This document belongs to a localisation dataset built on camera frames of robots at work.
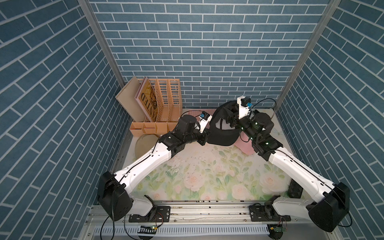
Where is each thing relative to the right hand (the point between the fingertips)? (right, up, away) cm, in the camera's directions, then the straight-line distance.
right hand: (231, 105), depth 69 cm
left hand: (-7, -13, +4) cm, 15 cm away
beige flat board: (-61, +7, +23) cm, 65 cm away
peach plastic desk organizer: (-39, +14, +45) cm, 61 cm away
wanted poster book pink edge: (-50, +9, +27) cm, 57 cm away
